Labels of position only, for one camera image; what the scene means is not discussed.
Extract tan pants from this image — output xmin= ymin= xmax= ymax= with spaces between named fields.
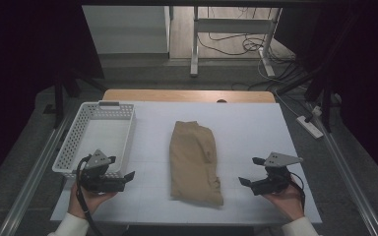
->
xmin=168 ymin=120 xmax=224 ymax=207

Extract white metal desk frame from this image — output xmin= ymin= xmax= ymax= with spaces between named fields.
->
xmin=190 ymin=6 xmax=284 ymax=79

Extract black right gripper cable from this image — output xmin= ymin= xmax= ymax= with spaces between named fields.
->
xmin=288 ymin=171 xmax=307 ymax=210

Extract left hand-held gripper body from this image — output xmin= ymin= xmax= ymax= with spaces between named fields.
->
xmin=78 ymin=148 xmax=127 ymax=194

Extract white cabinet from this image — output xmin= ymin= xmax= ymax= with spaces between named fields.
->
xmin=82 ymin=5 xmax=171 ymax=55

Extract person's right hand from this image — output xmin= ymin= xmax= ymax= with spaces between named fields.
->
xmin=262 ymin=176 xmax=306 ymax=221

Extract black metal stand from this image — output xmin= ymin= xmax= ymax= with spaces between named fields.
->
xmin=275 ymin=13 xmax=358 ymax=134
xmin=43 ymin=65 xmax=107 ymax=130

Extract white board table cover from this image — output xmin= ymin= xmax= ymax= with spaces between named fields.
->
xmin=49 ymin=100 xmax=323 ymax=227

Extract white perforated plastic basket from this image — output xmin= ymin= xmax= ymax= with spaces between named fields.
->
xmin=51 ymin=100 xmax=136 ymax=180

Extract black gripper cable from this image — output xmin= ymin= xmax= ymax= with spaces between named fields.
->
xmin=75 ymin=155 xmax=104 ymax=236
xmin=288 ymin=171 xmax=307 ymax=210

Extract tangle of floor cables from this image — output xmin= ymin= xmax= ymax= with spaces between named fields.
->
xmin=196 ymin=6 xmax=298 ymax=92

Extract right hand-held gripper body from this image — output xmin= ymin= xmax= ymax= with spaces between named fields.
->
xmin=250 ymin=151 xmax=304 ymax=197

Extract aluminium rail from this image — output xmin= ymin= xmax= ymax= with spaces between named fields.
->
xmin=0 ymin=114 xmax=75 ymax=236
xmin=308 ymin=104 xmax=378 ymax=236

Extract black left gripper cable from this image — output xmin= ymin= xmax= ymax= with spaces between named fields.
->
xmin=75 ymin=155 xmax=104 ymax=236

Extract white power strip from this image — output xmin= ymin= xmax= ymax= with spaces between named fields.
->
xmin=295 ymin=115 xmax=325 ymax=140

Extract wooden table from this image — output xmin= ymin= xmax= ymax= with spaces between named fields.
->
xmin=101 ymin=88 xmax=277 ymax=104

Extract person's left hand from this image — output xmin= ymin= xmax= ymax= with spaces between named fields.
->
xmin=68 ymin=181 xmax=118 ymax=220

